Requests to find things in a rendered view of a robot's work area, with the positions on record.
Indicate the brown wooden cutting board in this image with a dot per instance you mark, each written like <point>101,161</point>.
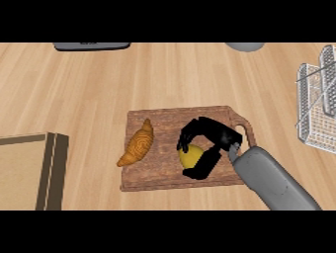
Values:
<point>167,154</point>

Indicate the yellow lemon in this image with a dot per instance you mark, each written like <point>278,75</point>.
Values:
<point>191,156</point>

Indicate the grey rounded object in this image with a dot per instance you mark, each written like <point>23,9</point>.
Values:
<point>244,46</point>

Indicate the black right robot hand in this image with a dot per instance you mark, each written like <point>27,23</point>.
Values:
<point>213,133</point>

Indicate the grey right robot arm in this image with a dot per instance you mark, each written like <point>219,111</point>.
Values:
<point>272,179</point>

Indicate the golden brown croissant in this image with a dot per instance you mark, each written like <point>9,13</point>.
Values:
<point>138,145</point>

